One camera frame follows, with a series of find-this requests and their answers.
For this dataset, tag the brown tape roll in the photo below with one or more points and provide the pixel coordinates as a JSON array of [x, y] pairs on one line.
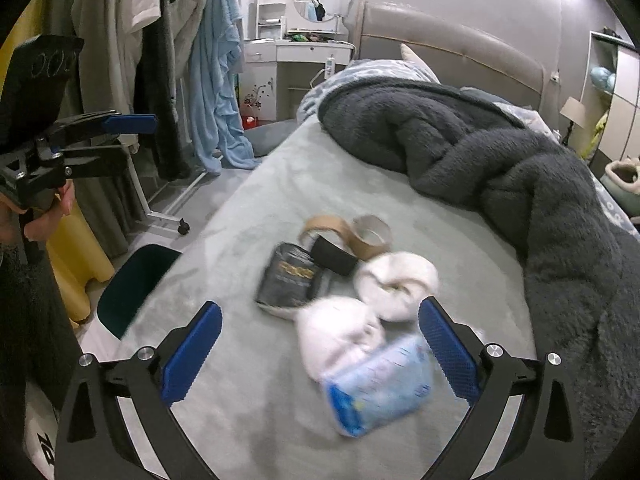
[[367, 240]]

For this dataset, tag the white pillow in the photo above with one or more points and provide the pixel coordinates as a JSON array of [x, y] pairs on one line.
[[417, 62]]

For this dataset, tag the white printed cloth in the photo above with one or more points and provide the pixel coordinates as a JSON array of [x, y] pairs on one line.
[[42, 440]]

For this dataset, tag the black foil packet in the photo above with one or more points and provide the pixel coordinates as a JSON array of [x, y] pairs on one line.
[[290, 280]]

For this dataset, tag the white dressing table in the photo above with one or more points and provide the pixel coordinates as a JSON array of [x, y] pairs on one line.
[[295, 55]]

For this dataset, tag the person's dark fuzzy garment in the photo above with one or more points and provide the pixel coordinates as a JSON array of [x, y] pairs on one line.
[[30, 320]]

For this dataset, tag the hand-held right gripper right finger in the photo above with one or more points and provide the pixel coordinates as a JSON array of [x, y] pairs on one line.
[[447, 355]]

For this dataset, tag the dark teal trash bin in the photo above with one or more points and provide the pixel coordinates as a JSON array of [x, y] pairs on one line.
[[135, 290]]

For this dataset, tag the beige padded headboard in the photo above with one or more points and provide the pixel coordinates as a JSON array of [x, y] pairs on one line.
[[450, 45]]

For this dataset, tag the light blue robe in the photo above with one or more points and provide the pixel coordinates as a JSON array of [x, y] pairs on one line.
[[215, 60]]

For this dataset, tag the black hanging garment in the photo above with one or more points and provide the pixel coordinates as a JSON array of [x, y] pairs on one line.
[[160, 110]]

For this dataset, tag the blue white plastic packet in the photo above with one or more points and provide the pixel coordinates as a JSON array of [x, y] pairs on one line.
[[380, 390]]

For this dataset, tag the white shelf cabinet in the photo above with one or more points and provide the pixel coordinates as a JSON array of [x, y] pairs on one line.
[[620, 90]]

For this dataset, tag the light blue plush toy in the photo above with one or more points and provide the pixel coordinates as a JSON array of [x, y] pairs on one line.
[[602, 80]]

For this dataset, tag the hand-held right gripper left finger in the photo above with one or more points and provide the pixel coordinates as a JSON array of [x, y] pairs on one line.
[[192, 355]]

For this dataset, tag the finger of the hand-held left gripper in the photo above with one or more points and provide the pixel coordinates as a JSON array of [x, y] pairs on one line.
[[97, 160], [131, 123]]

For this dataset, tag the white clothes rack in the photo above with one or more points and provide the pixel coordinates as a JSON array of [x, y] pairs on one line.
[[160, 210]]

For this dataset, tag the yellow curtain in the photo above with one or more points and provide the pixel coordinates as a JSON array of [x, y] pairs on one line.
[[80, 260]]

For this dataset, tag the olive grey hanging shirt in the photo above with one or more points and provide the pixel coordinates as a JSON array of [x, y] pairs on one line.
[[97, 20]]

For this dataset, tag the cream fuzzy hanging garment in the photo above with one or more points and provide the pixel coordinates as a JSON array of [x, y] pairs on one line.
[[187, 5]]

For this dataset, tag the person's left hand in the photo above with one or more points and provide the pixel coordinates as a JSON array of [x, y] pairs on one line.
[[50, 220]]

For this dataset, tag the white t-shirt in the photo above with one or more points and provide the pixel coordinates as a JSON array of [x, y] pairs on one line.
[[137, 5]]

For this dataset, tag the dark grey fuzzy blanket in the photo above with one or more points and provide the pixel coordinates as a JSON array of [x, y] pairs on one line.
[[475, 160]]

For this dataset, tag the white power strip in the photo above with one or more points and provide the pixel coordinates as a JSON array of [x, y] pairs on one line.
[[330, 67]]

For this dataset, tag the white towel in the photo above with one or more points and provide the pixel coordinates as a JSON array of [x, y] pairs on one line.
[[340, 335], [395, 285]]

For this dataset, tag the cardboard piece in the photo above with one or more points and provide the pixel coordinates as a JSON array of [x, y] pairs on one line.
[[575, 110]]

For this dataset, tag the black curved strip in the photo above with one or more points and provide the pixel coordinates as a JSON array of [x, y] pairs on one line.
[[332, 257]]

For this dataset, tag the small red object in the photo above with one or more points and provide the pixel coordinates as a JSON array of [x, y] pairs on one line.
[[248, 121]]

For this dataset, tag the grey floor cushion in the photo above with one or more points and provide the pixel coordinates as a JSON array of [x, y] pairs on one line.
[[267, 137]]

